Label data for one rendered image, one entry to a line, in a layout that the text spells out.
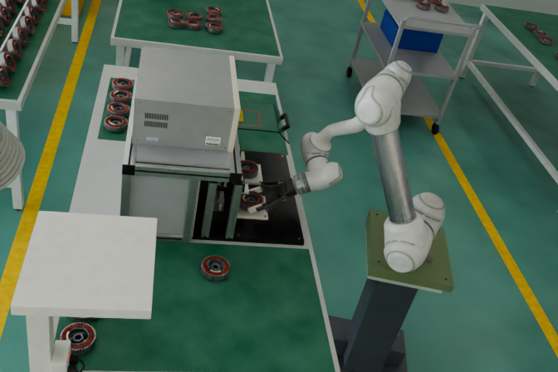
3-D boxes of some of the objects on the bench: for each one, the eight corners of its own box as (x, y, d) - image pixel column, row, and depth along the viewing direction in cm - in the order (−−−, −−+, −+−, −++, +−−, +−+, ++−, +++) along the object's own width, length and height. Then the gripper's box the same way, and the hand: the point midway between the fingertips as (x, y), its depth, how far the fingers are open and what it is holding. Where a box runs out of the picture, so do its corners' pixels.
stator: (261, 196, 278) (262, 190, 276) (264, 212, 269) (265, 206, 267) (237, 195, 276) (237, 188, 274) (238, 212, 267) (239, 205, 265)
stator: (200, 260, 245) (202, 252, 243) (228, 262, 247) (230, 256, 245) (199, 281, 236) (200, 274, 234) (228, 283, 238) (230, 276, 236)
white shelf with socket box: (148, 315, 219) (157, 217, 193) (141, 410, 189) (151, 310, 163) (43, 311, 212) (38, 210, 186) (19, 410, 182) (10, 305, 156)
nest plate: (264, 198, 281) (265, 196, 280) (267, 220, 269) (268, 217, 268) (232, 195, 278) (232, 193, 277) (233, 217, 266) (233, 215, 265)
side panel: (189, 237, 254) (198, 175, 236) (189, 242, 252) (198, 180, 234) (119, 233, 249) (122, 169, 231) (118, 238, 247) (121, 174, 228)
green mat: (308, 249, 262) (308, 248, 262) (335, 374, 213) (335, 374, 213) (76, 236, 243) (76, 236, 243) (48, 369, 195) (48, 369, 195)
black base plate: (285, 157, 314) (286, 154, 313) (303, 246, 263) (304, 242, 262) (191, 149, 305) (192, 145, 304) (192, 239, 254) (193, 235, 253)
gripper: (289, 163, 276) (242, 179, 279) (296, 197, 257) (246, 213, 260) (294, 175, 281) (248, 191, 283) (301, 209, 262) (252, 226, 264)
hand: (251, 200), depth 271 cm, fingers closed on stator, 11 cm apart
